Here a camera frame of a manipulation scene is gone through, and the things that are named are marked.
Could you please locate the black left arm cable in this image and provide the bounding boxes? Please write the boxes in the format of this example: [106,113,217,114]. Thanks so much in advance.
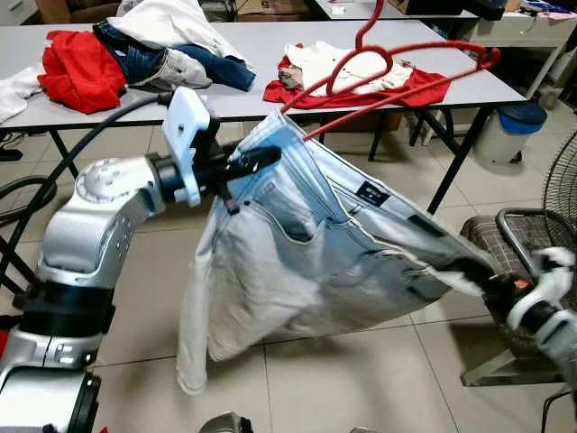
[0,90,177,290]

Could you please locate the blue denim jeans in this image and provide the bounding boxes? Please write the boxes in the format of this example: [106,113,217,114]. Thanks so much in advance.
[93,20,258,93]

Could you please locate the black wire fan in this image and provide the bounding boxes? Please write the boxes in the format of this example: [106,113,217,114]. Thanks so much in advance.
[541,135,577,237]

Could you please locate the blue lidded bin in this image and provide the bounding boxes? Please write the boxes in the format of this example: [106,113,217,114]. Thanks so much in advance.
[475,101,548,168]

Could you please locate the off-white cloth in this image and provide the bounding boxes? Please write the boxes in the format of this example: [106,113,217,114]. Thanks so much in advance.
[0,68,41,124]

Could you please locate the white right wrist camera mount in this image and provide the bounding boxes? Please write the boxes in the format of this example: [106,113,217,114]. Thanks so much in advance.
[507,245,577,333]

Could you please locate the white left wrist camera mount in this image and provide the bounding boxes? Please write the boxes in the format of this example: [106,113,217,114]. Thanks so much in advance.
[162,88,214,207]

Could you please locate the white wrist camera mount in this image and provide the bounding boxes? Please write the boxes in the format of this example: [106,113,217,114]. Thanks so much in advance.
[162,88,214,207]
[507,245,577,333]

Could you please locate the grey table black legs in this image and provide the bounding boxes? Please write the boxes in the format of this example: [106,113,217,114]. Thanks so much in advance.
[0,20,528,217]

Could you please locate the white shirt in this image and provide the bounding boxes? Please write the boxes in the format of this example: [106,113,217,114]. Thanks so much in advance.
[106,0,246,66]

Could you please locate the red plastic hanger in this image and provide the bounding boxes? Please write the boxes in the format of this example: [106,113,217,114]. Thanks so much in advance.
[279,0,502,143]

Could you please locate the red shirt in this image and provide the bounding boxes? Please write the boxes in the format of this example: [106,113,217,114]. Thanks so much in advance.
[38,29,127,115]
[263,56,474,111]

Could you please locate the grey robot left leg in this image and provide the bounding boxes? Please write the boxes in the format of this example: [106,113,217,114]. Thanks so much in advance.
[200,412,255,433]

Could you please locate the pale denim jeans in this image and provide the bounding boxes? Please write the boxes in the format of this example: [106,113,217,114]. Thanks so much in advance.
[176,110,501,396]

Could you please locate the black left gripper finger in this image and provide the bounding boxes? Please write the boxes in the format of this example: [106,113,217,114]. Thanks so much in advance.
[225,147,282,180]

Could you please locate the cream shirt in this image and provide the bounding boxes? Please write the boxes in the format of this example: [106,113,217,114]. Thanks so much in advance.
[287,41,416,97]

